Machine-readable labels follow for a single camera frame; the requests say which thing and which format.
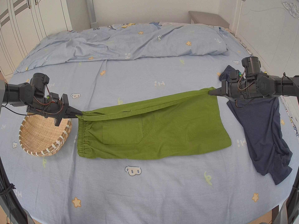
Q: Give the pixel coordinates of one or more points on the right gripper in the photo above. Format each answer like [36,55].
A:
[236,90]

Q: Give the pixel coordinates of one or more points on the dark blue garment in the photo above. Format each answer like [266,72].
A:
[261,129]

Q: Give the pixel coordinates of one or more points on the bed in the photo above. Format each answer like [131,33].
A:
[149,183]

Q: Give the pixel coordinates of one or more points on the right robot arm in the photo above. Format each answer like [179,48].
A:
[268,85]

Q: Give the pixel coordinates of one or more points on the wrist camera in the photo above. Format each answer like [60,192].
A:
[234,75]
[53,96]

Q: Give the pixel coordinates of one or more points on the grey wall pipe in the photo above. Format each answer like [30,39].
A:
[90,3]

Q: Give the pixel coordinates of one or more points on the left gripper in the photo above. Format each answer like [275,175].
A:
[60,111]

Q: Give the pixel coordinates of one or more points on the white wardrobe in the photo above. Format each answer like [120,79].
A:
[35,13]

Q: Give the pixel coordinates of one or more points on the grey bedside table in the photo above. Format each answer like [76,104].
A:
[205,17]

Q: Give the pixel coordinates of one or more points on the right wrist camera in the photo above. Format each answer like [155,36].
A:
[234,75]

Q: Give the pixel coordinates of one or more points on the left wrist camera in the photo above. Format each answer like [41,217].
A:
[53,96]

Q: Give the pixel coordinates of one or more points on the green shorts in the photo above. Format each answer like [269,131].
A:
[168,134]

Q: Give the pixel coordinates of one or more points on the pale blue quilt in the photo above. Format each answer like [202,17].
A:
[140,43]

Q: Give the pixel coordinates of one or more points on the round woven basket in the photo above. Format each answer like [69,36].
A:
[39,136]

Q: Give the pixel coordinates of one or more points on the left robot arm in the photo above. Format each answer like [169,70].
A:
[18,94]

